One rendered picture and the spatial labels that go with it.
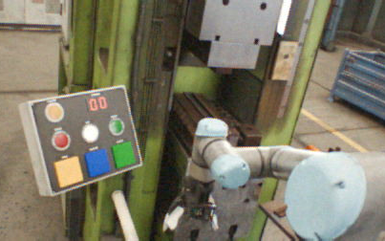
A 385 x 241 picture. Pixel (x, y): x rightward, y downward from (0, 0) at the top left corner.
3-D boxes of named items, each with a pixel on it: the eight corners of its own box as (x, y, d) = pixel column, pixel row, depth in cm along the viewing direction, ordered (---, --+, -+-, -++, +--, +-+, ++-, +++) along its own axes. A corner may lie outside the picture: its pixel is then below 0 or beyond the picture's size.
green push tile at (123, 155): (136, 162, 135) (131, 141, 135) (117, 168, 130) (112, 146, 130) (133, 162, 136) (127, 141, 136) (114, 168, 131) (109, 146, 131)
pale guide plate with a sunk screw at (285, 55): (288, 80, 177) (298, 43, 170) (271, 79, 174) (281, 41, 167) (286, 78, 179) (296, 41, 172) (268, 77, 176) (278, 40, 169)
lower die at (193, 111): (235, 149, 169) (240, 131, 166) (191, 151, 162) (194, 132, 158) (199, 107, 204) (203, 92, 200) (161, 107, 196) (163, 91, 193)
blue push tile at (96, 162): (111, 170, 128) (105, 148, 128) (90, 178, 123) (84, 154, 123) (108, 170, 130) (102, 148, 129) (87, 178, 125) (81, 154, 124)
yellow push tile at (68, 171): (83, 179, 122) (78, 156, 121) (61, 187, 116) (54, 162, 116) (81, 179, 123) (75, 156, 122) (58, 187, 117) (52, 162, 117)
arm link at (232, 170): (268, 161, 90) (246, 137, 99) (223, 163, 85) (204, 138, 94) (260, 189, 93) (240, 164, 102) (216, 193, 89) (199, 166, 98)
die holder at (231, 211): (247, 236, 189) (271, 155, 170) (171, 247, 175) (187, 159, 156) (204, 171, 235) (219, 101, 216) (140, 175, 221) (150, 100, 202)
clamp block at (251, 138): (260, 148, 174) (264, 135, 171) (243, 149, 171) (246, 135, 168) (247, 135, 184) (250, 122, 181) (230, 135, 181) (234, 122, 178)
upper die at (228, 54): (254, 69, 154) (260, 45, 150) (206, 66, 147) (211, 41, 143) (212, 38, 189) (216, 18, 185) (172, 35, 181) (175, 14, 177)
